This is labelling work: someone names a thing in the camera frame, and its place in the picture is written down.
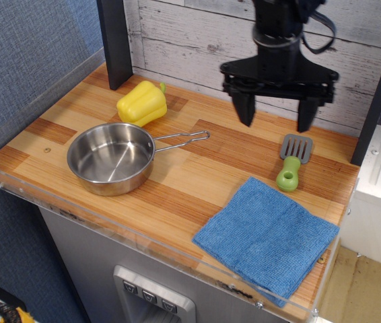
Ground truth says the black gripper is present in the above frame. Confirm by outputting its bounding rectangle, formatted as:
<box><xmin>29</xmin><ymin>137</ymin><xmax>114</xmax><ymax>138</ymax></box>
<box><xmin>220</xmin><ymin>36</ymin><xmax>339</xmax><ymax>133</ymax></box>

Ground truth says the green handled grey spatula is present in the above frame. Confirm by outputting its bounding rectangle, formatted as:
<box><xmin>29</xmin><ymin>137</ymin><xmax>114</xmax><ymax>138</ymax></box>
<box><xmin>276</xmin><ymin>134</ymin><xmax>313</xmax><ymax>192</ymax></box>

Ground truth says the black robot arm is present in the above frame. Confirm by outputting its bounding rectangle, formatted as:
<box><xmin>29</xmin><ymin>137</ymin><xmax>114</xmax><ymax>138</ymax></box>
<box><xmin>220</xmin><ymin>1</ymin><xmax>339</xmax><ymax>133</ymax></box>

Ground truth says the blue folded cloth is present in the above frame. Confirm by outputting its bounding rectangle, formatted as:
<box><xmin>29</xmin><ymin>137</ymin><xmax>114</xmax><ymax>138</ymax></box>
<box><xmin>193</xmin><ymin>177</ymin><xmax>339</xmax><ymax>308</ymax></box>

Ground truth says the yellow toy bell pepper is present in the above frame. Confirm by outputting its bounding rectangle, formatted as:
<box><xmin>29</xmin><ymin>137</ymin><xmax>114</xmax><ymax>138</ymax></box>
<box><xmin>116</xmin><ymin>81</ymin><xmax>168</xmax><ymax>127</ymax></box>

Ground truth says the stainless steel pan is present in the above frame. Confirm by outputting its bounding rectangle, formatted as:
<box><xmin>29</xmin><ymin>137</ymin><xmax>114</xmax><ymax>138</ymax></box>
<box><xmin>67</xmin><ymin>122</ymin><xmax>211</xmax><ymax>196</ymax></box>

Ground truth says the clear acrylic table guard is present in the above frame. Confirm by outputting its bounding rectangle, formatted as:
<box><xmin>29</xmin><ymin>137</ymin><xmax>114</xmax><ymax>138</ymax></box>
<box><xmin>0</xmin><ymin>46</ymin><xmax>359</xmax><ymax>320</ymax></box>

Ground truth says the silver dispenser button panel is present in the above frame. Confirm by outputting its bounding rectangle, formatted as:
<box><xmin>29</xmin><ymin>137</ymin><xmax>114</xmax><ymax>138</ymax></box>
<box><xmin>113</xmin><ymin>265</ymin><xmax>197</xmax><ymax>322</ymax></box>

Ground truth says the grey toy fridge cabinet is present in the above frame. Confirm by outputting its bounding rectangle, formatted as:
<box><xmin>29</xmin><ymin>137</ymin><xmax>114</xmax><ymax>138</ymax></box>
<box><xmin>41</xmin><ymin>208</ymin><xmax>318</xmax><ymax>322</ymax></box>

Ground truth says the yellow object bottom corner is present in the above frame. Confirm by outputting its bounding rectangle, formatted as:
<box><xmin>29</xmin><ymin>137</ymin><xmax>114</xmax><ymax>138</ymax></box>
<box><xmin>11</xmin><ymin>308</ymin><xmax>36</xmax><ymax>323</ymax></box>

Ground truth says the left dark frame post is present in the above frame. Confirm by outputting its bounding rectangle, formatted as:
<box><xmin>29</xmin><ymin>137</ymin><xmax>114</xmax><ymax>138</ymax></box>
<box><xmin>96</xmin><ymin>0</ymin><xmax>133</xmax><ymax>90</ymax></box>

